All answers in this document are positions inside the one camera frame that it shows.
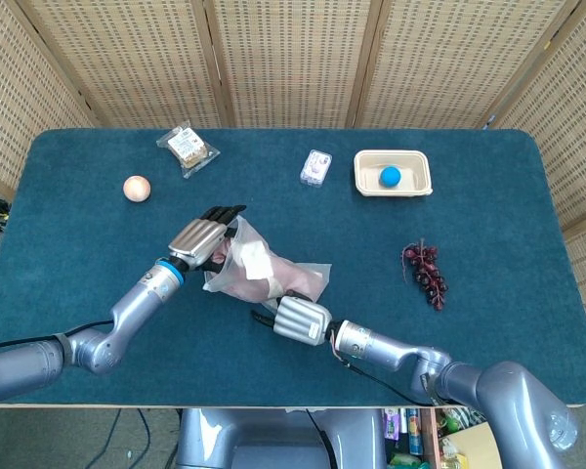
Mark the blue carpet table mat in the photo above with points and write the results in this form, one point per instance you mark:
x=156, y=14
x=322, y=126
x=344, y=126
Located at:
x=224, y=371

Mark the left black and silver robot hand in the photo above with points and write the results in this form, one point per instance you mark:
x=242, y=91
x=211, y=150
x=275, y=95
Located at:
x=195, y=239

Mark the tan paper envelope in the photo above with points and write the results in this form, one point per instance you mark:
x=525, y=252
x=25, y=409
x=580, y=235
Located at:
x=473, y=449

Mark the purple packaged item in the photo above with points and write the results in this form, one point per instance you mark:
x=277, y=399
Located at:
x=391, y=424

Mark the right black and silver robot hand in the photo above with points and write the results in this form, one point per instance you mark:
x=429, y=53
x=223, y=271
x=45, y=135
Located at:
x=300, y=320

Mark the small purple white box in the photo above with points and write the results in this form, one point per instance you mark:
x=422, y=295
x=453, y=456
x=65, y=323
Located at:
x=316, y=167

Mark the brown wooden post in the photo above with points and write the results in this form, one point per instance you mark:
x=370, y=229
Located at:
x=431, y=439

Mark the woven folding screen panel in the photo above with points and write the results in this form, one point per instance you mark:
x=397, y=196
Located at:
x=127, y=58
x=571, y=146
x=14, y=98
x=449, y=63
x=293, y=58

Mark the peach coloured ball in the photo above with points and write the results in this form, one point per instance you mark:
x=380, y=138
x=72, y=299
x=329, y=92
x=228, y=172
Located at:
x=137, y=188

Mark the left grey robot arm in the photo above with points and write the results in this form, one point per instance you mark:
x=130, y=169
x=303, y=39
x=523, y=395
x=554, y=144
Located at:
x=102, y=342

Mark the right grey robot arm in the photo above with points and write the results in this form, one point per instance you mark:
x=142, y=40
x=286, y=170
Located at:
x=493, y=391

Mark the clear wrapped snack packet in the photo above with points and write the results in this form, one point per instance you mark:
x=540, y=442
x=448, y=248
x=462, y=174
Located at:
x=188, y=146

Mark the blue labelled bottle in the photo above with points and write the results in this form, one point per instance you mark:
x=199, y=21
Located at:
x=413, y=430

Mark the grey robot torso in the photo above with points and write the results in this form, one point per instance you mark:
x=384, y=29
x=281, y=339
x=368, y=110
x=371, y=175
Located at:
x=254, y=439

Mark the blue ball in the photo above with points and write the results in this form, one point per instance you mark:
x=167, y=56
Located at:
x=389, y=177

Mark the beige food tray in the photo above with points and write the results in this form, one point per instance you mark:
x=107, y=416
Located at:
x=415, y=168

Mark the dark purple grape bunch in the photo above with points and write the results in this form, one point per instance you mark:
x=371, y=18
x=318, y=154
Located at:
x=427, y=276

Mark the translucent plastic bag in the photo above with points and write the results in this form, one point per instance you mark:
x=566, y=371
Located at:
x=317, y=273

